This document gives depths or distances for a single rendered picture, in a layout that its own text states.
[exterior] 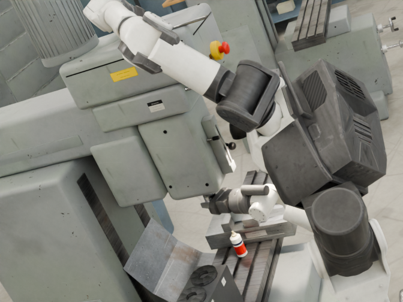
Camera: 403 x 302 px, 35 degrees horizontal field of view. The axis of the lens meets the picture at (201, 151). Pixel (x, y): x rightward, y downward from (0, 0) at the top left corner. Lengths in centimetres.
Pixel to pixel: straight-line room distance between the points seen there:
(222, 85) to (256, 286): 89
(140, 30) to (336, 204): 63
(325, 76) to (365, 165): 24
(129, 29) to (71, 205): 80
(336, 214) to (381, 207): 278
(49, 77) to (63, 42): 565
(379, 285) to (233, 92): 60
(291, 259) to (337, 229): 108
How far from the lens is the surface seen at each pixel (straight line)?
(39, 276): 248
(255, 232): 244
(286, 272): 240
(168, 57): 155
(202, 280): 204
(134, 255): 245
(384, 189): 433
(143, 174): 214
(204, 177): 210
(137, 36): 159
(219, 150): 212
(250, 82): 159
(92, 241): 226
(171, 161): 210
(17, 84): 723
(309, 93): 164
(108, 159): 216
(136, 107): 202
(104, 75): 200
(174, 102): 197
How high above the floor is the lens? 229
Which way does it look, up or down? 23 degrees down
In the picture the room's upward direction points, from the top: 24 degrees counter-clockwise
